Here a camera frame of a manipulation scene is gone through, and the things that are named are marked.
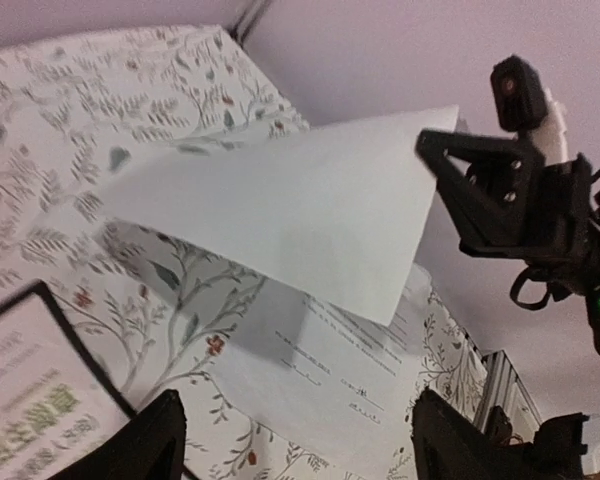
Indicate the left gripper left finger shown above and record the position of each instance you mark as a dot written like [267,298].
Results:
[150,446]

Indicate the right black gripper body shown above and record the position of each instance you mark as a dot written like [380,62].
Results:
[560,242]

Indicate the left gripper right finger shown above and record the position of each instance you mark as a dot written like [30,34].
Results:
[448,446]

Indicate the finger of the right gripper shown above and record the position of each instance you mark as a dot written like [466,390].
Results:
[487,184]

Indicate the colour printed brochure sheet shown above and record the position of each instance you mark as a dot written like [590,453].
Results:
[53,409]

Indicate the white text paper sheet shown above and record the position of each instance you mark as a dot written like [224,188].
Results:
[337,212]

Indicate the black clip folder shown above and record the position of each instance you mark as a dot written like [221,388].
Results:
[41,289]

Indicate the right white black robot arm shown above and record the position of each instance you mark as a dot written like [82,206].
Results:
[507,203]

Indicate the aluminium mounting rail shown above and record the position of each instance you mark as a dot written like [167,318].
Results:
[504,388]

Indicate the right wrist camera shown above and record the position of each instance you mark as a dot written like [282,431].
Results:
[528,109]

